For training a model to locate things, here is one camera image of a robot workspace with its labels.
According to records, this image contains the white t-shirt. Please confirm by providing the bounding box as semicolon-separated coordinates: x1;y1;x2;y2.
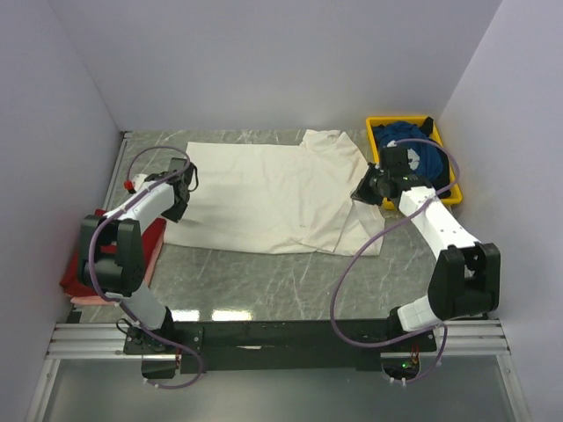
165;130;384;256

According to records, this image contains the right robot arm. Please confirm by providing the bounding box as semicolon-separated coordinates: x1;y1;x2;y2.
352;144;501;351

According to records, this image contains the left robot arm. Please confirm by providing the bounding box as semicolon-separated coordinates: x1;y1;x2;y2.
77;156;199;353

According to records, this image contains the blue t-shirt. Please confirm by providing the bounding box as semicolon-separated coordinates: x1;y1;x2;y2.
372;120;443;182

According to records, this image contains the yellow plastic bin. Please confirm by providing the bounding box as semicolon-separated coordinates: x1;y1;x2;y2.
366;115;457;190

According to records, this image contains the pink folded t-shirt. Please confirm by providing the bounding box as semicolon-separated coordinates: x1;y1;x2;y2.
60;228;165;306

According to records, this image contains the black base beam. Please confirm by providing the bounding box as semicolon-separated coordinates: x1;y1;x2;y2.
123;319;438;374

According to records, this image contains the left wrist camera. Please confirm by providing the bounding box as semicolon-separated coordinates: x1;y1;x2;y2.
123;173;147;194

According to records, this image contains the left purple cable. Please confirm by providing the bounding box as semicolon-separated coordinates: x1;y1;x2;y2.
86;145;207;391

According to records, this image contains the purple cable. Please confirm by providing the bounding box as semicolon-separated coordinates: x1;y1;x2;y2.
86;145;207;391
329;138;463;386

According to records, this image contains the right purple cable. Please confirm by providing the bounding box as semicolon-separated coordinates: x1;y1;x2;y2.
329;138;463;386

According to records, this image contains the aluminium frame rail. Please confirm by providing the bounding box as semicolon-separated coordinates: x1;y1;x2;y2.
26;319;532;421

